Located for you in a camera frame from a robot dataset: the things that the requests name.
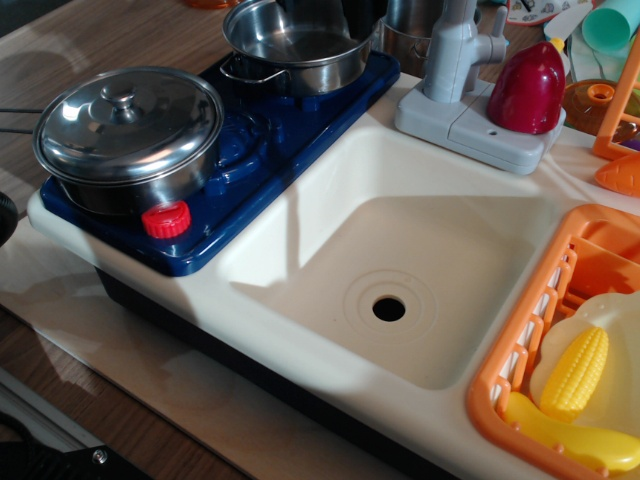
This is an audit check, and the steel pot with lid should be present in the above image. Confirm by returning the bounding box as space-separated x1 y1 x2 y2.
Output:
33 67 224 215

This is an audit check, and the dark red plastic pepper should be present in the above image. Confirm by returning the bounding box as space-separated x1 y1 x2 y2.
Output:
486 41 566 135

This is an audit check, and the orange upright rack frame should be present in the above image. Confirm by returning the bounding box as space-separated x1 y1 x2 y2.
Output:
593 35 639 160

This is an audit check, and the amber transparent pot lid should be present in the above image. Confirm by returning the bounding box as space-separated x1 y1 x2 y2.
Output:
562 80 639 143

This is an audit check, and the orange toy carrot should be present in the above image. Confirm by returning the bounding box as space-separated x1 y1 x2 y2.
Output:
594 152 639 198

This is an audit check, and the black bracket with screw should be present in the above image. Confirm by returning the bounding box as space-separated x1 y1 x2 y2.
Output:
1 412 150 480

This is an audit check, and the yellow toy banana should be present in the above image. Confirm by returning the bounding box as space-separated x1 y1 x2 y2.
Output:
504 392 639 475

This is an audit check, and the translucent cream plate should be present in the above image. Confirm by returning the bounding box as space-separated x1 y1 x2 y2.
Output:
529 292 639 436

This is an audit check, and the teal plastic cup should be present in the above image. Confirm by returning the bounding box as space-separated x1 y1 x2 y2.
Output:
582 0 639 53

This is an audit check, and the stainless steel pan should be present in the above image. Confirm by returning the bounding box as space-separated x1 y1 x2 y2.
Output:
220 1 374 97

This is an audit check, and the red stove knob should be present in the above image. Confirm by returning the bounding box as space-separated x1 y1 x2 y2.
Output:
141 201 192 240

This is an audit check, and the cream toy sink unit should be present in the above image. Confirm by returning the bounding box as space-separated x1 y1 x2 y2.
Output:
28 76 639 479

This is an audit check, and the yellow toy corn cob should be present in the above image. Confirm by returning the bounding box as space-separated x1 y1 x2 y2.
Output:
538 327 609 423

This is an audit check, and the blue toy stove top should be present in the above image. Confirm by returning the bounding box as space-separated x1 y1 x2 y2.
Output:
39 52 400 277

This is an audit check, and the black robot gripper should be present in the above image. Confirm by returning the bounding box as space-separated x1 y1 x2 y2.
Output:
277 0 388 41

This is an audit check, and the steel pot behind faucet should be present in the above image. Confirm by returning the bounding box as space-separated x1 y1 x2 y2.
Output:
378 0 482 76

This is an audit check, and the black cable at left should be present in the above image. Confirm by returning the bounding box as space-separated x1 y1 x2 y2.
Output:
0 107 41 135

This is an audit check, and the orange dish rack basket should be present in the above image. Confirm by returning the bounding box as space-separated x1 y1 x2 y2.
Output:
467 205 639 479

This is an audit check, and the grey toy faucet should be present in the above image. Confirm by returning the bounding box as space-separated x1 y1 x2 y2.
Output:
395 7 566 175

